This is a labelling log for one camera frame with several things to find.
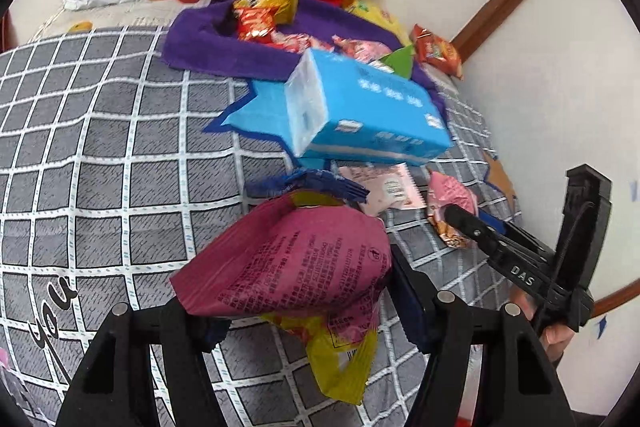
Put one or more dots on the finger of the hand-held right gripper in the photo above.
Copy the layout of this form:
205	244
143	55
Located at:
500	252
492	223

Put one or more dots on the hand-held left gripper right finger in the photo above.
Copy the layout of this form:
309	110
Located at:
412	312

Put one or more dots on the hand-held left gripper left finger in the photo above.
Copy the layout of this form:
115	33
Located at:
217	334

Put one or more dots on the pink orange candy packet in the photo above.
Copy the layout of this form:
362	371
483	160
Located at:
452	197

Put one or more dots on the magenta and yellow snack packet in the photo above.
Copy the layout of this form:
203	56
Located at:
295	257

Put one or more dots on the pink white fruit snack packet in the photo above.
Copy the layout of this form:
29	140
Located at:
300	43

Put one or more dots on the person's right hand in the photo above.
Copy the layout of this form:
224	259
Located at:
555	339

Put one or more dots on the wooden baseboard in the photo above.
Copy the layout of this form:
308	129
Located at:
612	297

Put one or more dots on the white pink flat packet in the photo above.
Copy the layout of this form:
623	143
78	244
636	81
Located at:
392	189

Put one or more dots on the dark blue crinkled packet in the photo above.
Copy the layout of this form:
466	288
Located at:
320	184

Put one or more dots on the blue tissue pack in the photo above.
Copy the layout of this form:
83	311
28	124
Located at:
370	117

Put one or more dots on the orange red snack packet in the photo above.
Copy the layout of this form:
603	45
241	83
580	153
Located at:
437	52

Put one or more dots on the grey checkered blanket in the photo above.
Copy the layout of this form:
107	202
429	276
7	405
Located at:
125	147

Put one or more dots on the small pink candy packet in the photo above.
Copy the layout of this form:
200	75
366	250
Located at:
360	49

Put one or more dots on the yellow green snack packet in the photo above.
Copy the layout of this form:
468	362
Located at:
375	19

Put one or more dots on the purple towel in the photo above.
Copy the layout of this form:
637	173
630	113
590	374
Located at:
215	42

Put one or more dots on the fruit print bedsheet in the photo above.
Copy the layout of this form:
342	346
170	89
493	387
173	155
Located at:
115	14

